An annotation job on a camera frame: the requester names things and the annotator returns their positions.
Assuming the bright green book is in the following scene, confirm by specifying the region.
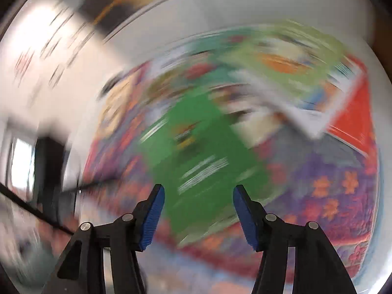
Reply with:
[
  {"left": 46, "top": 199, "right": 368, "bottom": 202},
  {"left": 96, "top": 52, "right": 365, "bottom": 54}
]
[{"left": 138, "top": 93, "right": 270, "bottom": 245}]

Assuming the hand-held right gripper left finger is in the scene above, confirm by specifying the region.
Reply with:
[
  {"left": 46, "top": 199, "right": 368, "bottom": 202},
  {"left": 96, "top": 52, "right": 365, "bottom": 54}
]
[{"left": 43, "top": 184, "right": 166, "bottom": 294}]

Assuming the black cable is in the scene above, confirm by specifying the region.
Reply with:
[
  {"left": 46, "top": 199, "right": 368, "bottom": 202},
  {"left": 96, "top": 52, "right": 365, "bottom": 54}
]
[{"left": 0, "top": 182, "right": 74, "bottom": 235}]

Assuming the red book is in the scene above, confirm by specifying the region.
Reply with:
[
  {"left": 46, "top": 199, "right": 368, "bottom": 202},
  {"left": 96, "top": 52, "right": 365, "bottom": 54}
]
[{"left": 325, "top": 55, "right": 376, "bottom": 160}]

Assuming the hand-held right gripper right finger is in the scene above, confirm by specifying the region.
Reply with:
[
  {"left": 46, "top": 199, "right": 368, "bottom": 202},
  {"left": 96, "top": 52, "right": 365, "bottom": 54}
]
[{"left": 233, "top": 184, "right": 357, "bottom": 294}]

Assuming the white wall chart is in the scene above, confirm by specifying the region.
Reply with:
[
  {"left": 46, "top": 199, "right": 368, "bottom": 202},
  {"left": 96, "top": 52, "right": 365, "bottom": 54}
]
[{"left": 12, "top": 6, "right": 101, "bottom": 98}]

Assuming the light green illustrated book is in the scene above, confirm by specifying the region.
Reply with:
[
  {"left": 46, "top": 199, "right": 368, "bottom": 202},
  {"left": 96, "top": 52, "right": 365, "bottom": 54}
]
[{"left": 220, "top": 21, "right": 350, "bottom": 138}]

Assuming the floral purple blanket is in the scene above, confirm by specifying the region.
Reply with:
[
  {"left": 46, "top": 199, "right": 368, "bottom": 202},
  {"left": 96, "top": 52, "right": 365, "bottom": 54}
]
[{"left": 83, "top": 64, "right": 380, "bottom": 282}]

